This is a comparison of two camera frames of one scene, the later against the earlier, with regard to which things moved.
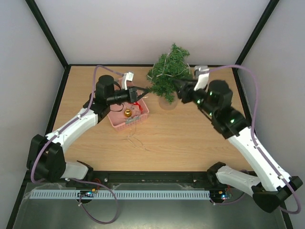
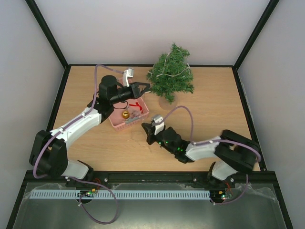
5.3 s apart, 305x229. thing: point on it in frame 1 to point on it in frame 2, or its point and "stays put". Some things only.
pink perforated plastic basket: (124, 115) stays put
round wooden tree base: (165, 104) stays put
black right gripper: (182, 89) to (152, 135)
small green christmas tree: (171, 66) stays put
